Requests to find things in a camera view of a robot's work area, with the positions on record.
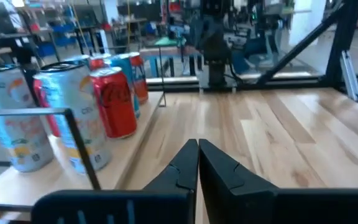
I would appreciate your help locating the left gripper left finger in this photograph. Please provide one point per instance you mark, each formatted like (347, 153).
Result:
(166, 202)

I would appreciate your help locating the silver aluminium bracket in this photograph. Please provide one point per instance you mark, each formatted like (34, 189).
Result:
(351, 81)

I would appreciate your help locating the blue silver slim can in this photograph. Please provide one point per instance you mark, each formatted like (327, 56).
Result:
(121, 62)

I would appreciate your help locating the black metal shelf frame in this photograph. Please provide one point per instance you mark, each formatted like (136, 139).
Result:
(79, 146)

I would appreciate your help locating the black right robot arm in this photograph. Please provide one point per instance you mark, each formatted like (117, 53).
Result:
(216, 46)

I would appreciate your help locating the black aluminium rig frame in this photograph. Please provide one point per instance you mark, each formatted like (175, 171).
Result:
(342, 37)

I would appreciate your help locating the red Coca-Cola can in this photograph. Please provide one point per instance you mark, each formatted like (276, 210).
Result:
(96, 63)
(113, 105)

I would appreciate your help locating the white orange-print slim can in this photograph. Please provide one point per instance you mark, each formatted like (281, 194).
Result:
(17, 130)
(73, 90)

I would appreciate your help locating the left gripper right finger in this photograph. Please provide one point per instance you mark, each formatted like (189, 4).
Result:
(244, 202)

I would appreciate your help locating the red Fanta strawberry can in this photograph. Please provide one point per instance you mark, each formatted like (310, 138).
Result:
(141, 84)

